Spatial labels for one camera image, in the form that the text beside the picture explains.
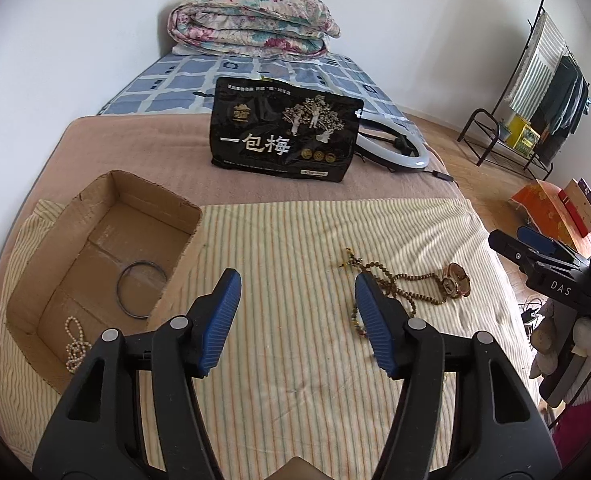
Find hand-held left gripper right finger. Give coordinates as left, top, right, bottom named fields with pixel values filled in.
left=354, top=271, right=562, bottom=480

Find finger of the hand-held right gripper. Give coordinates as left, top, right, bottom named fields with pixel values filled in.
left=489, top=230, right=546, bottom=275
left=517, top=226, right=590, bottom=267

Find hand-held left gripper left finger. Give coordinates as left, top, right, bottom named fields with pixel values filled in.
left=32, top=268, right=242, bottom=480

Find colourful bead bracelet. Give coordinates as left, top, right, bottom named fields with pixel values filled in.
left=348, top=305, right=371, bottom=342

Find brown wooden bead necklace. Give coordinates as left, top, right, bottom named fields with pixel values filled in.
left=339, top=247, right=449, bottom=311

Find cardboard box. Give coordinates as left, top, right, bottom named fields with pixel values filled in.
left=5, top=170, right=203, bottom=393

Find person's right hand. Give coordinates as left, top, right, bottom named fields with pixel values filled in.
left=529, top=300, right=591, bottom=406

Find orange patterned gift box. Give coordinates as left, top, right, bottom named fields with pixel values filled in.
left=510, top=180, right=591, bottom=253

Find red flat box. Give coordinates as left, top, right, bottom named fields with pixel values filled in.
left=563, top=177, right=591, bottom=238

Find striped beige cloth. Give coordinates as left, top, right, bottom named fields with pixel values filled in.
left=0, top=199, right=541, bottom=480

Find yellow box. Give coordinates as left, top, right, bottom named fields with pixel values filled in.
left=505, top=116, right=541, bottom=156

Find black bangle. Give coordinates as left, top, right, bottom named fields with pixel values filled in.
left=116, top=261, right=168, bottom=319

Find black metal clothes rack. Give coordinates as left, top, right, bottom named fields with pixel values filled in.
left=458, top=0, right=591, bottom=181

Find hanging dark clothes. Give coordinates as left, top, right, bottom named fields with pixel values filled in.
left=535, top=55, right=591, bottom=161

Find hanging striped cloth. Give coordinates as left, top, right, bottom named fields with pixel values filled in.
left=508, top=12, right=569, bottom=116

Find brown blanket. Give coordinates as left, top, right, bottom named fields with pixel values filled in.
left=0, top=116, right=469, bottom=311

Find black snack bag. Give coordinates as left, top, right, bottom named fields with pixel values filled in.
left=209, top=76, right=365, bottom=182

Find blue checked bedsheet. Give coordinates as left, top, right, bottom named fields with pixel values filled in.
left=98, top=51, right=411, bottom=123

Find folded floral quilt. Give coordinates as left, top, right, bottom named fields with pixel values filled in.
left=168, top=0, right=342, bottom=58

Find brown strap wristwatch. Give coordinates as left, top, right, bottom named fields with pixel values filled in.
left=440, top=262, right=472, bottom=298

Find white ring light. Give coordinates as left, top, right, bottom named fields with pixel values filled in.
left=355, top=110, right=431, bottom=175

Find white pearl necklace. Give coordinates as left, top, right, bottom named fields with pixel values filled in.
left=65, top=316, right=92, bottom=374

